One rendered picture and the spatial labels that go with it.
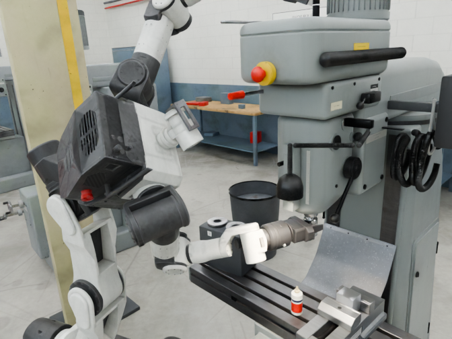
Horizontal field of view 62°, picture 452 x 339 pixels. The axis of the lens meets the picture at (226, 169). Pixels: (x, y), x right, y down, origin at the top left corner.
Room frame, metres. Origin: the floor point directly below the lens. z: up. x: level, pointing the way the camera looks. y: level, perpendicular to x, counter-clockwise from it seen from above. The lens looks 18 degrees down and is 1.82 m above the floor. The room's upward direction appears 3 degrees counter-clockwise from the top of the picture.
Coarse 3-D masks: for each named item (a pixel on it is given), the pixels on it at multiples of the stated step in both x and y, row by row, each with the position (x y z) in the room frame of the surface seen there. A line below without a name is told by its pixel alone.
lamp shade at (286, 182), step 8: (280, 176) 0.95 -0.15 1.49; (288, 176) 0.93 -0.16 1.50; (296, 176) 0.93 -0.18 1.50; (280, 184) 0.92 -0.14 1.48; (288, 184) 0.91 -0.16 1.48; (296, 184) 0.91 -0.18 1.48; (280, 192) 0.91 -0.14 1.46; (288, 192) 0.90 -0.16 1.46; (296, 192) 0.90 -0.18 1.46; (288, 200) 0.90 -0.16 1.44
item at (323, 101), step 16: (352, 80) 1.08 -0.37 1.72; (368, 80) 1.14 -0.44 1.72; (272, 96) 1.11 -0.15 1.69; (288, 96) 1.07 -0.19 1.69; (304, 96) 1.03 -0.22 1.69; (320, 96) 1.00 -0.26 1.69; (336, 96) 1.02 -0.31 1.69; (352, 96) 1.08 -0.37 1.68; (272, 112) 1.11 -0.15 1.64; (288, 112) 1.07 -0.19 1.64; (304, 112) 1.03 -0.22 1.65; (320, 112) 0.99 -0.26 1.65; (336, 112) 1.02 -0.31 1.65
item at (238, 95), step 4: (232, 92) 1.05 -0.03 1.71; (236, 92) 1.06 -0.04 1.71; (240, 92) 1.06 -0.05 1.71; (244, 92) 1.07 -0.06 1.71; (248, 92) 1.09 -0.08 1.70; (252, 92) 1.10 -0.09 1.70; (256, 92) 1.11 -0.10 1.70; (260, 92) 1.13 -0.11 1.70; (228, 96) 1.05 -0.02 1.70; (232, 96) 1.04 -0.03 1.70; (236, 96) 1.05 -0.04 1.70; (240, 96) 1.06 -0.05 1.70; (244, 96) 1.07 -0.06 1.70
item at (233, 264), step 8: (208, 224) 1.50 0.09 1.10; (216, 224) 1.48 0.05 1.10; (224, 224) 1.48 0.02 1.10; (232, 224) 1.47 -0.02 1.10; (240, 224) 1.47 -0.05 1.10; (200, 232) 1.49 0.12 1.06; (208, 232) 1.47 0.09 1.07; (216, 232) 1.44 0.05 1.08; (232, 240) 1.39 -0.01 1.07; (232, 248) 1.39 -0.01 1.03; (232, 256) 1.39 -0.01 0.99; (240, 256) 1.37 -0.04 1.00; (208, 264) 1.47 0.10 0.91; (216, 264) 1.45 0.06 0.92; (224, 264) 1.42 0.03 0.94; (232, 264) 1.40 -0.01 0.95; (240, 264) 1.37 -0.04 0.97; (248, 264) 1.41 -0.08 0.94; (232, 272) 1.40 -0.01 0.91; (240, 272) 1.37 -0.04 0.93
